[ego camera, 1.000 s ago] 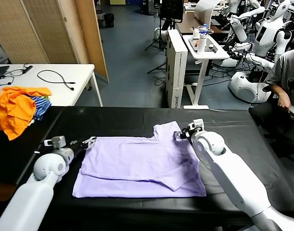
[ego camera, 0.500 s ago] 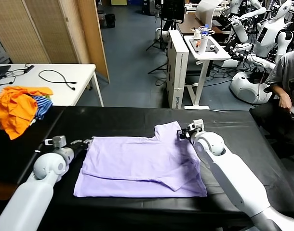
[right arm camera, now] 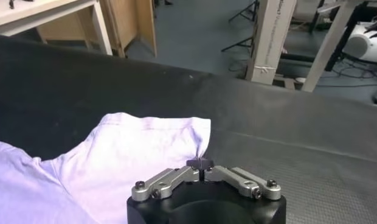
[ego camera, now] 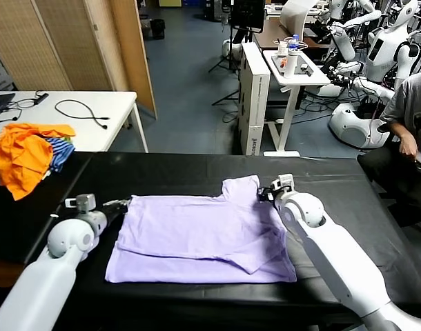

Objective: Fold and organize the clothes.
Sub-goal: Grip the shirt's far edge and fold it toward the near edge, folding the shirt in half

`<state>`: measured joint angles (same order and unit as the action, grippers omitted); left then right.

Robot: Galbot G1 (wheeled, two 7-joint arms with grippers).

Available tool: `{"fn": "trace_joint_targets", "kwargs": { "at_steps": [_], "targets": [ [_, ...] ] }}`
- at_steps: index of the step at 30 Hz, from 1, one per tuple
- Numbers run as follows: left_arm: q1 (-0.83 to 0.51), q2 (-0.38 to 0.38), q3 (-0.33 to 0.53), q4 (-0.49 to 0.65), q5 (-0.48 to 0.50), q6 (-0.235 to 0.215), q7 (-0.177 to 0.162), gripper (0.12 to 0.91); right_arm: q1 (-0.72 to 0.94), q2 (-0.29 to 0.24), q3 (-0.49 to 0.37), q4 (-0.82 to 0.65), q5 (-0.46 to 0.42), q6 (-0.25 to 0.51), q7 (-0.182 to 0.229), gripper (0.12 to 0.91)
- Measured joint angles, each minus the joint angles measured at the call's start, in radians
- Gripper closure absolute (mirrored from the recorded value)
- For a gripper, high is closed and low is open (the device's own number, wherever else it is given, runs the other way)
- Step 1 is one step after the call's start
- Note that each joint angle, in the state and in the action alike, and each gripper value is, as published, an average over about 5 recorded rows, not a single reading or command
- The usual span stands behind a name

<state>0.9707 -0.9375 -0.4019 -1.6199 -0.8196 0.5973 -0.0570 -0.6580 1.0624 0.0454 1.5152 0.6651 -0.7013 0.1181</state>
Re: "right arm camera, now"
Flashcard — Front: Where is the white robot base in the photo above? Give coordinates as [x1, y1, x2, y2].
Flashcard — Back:
[341, 20, 377, 65]

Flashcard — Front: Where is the tall white cardboard box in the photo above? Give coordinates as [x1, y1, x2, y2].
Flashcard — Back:
[245, 0, 298, 86]

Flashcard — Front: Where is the white table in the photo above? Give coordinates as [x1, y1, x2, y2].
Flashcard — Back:
[0, 0, 114, 57]

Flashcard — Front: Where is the white height-adjustable desk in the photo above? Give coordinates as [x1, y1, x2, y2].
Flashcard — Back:
[300, 0, 377, 93]

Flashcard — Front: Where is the wooden panel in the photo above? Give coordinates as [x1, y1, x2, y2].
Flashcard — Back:
[99, 0, 158, 59]

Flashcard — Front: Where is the lavender t-shirt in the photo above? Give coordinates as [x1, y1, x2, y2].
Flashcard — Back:
[0, 111, 212, 224]

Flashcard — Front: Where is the black tripod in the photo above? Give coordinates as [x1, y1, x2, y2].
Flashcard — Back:
[221, 0, 260, 53]

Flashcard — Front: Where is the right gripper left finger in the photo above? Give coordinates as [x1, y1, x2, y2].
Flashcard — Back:
[131, 158, 202, 203]

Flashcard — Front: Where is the black table cover sheet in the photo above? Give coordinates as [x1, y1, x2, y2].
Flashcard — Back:
[0, 33, 377, 224]

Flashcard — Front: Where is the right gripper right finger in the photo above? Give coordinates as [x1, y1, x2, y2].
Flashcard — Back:
[200, 158, 282, 201]

